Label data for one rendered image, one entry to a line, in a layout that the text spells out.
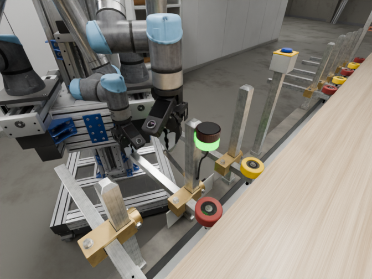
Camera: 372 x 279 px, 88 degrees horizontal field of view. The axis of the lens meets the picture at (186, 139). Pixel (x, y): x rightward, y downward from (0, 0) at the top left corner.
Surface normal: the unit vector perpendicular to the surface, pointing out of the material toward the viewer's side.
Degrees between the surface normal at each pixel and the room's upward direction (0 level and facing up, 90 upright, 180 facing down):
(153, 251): 0
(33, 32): 90
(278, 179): 0
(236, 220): 0
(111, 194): 90
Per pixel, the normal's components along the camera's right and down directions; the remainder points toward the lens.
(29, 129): 0.29, 0.59
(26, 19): 0.73, 0.42
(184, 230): 0.00, -0.79
